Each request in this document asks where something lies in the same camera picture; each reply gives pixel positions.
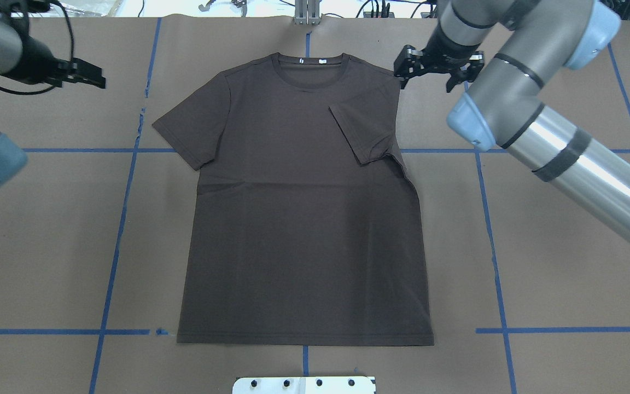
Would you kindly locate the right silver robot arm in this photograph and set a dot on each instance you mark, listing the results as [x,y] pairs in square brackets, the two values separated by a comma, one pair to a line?
[503,106]

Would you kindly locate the dark brown t-shirt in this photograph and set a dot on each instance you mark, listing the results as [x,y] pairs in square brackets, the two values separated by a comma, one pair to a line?
[307,228]

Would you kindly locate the aluminium frame post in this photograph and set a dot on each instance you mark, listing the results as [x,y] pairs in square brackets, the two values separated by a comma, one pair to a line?
[307,12]

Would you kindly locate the white central pedestal column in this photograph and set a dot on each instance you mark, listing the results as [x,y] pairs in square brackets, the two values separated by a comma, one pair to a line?
[306,384]

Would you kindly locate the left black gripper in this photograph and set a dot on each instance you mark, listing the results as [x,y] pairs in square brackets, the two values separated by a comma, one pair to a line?
[35,64]

